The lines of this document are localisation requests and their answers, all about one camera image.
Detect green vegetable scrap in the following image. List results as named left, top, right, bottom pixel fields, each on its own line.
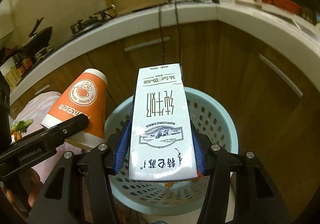
left=10, top=119, right=34, bottom=134

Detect red item on counter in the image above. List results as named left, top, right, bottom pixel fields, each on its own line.
left=262, top=0, right=301, bottom=15

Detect black wok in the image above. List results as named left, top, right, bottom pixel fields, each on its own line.
left=21, top=17, right=53, bottom=57

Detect dark sauce bottle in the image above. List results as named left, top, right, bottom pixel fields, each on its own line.
left=15, top=58, right=25, bottom=76

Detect brown lower cabinets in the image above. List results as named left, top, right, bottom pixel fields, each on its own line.
left=10, top=21, right=319, bottom=218

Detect light blue waste basket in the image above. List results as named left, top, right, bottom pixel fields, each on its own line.
left=110, top=87, right=239, bottom=216

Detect yellow utensil basket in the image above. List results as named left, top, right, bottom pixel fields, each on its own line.
left=4, top=67, right=22, bottom=89

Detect white kitchen countertop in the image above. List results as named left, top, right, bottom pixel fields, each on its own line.
left=10, top=3, right=319, bottom=104

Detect orange fruit peel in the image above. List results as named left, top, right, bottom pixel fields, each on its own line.
left=11, top=132, right=22, bottom=143

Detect red plastic bag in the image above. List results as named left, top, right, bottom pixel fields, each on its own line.
left=164, top=170, right=203, bottom=188

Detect black gas stove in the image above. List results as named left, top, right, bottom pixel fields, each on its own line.
left=31, top=5, right=116, bottom=63

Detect red label sauce bottle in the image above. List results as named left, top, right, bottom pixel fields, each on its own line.
left=22, top=57, right=33, bottom=71

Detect left hand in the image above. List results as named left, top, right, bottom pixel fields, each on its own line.
left=2, top=168, right=43, bottom=208

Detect black power cable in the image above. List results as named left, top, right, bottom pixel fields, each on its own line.
left=157, top=0, right=221, bottom=65

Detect orange white paper cup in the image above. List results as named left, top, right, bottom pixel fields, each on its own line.
left=41, top=68, right=107, bottom=150

